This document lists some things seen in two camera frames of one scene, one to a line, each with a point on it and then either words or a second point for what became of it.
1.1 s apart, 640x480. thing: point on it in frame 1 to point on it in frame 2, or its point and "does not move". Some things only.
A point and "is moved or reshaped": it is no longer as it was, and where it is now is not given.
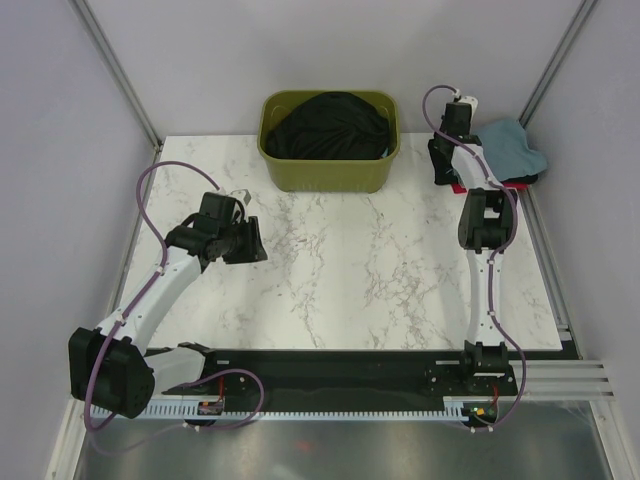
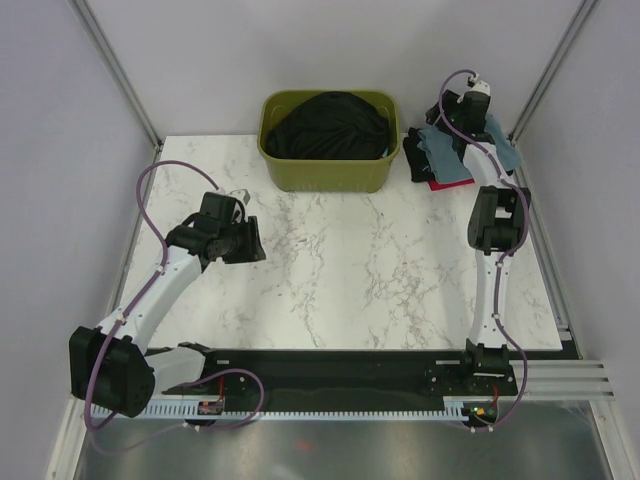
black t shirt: [521, 180] to [420, 168]
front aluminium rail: [561, 380] does not move
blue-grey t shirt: [505, 144] is moved or reshaped
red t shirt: [458, 189] is moved or reshaped
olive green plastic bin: [360, 175] does not move
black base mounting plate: [346, 374] does not move
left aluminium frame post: [95, 36] does not move
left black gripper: [253, 250] does not move
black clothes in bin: [330, 125] does not move
